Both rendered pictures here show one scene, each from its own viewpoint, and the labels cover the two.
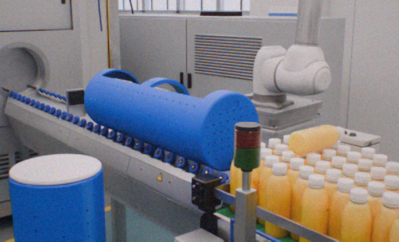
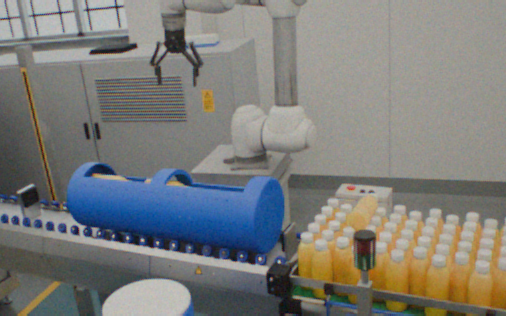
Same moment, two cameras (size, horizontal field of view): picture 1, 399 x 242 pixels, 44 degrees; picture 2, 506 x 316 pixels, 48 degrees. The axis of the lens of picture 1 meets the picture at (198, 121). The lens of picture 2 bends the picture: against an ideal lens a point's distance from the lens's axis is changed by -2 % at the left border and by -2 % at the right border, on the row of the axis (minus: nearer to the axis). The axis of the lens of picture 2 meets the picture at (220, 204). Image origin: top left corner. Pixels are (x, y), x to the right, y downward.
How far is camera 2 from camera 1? 0.90 m
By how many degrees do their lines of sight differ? 23
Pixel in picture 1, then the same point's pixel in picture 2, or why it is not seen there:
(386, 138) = not seen: hidden behind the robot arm
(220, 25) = (126, 66)
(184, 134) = (232, 229)
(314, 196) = (401, 268)
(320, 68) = (309, 127)
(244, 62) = (163, 103)
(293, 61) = (282, 124)
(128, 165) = (150, 264)
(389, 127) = not seen: hidden behind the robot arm
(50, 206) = not seen: outside the picture
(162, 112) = (196, 211)
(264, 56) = (245, 120)
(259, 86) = (244, 149)
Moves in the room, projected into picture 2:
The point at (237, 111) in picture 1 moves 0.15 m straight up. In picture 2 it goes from (272, 195) to (269, 157)
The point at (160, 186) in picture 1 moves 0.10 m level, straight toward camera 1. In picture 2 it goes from (201, 279) to (213, 290)
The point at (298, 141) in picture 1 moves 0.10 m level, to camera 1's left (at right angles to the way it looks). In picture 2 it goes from (358, 219) to (333, 227)
